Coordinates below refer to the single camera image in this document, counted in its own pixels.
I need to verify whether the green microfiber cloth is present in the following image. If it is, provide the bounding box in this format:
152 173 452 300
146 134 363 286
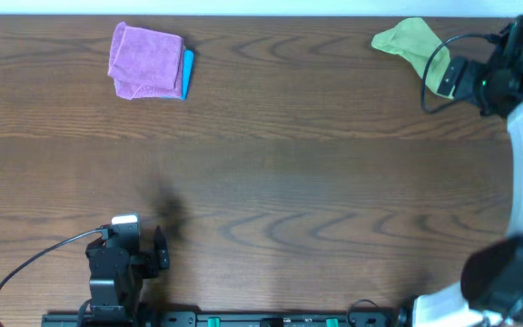
371 17 450 94

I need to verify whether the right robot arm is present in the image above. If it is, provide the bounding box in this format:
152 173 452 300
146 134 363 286
393 15 523 326

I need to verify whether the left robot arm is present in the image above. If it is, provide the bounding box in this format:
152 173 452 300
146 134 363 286
76 223 170 326

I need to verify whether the purple folded microfiber cloth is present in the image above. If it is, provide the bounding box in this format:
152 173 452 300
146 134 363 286
107 22 184 100

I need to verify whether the blue folded cloth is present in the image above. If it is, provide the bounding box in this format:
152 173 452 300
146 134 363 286
163 48 194 100

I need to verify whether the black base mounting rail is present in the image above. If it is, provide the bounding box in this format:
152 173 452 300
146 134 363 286
41 309 397 327

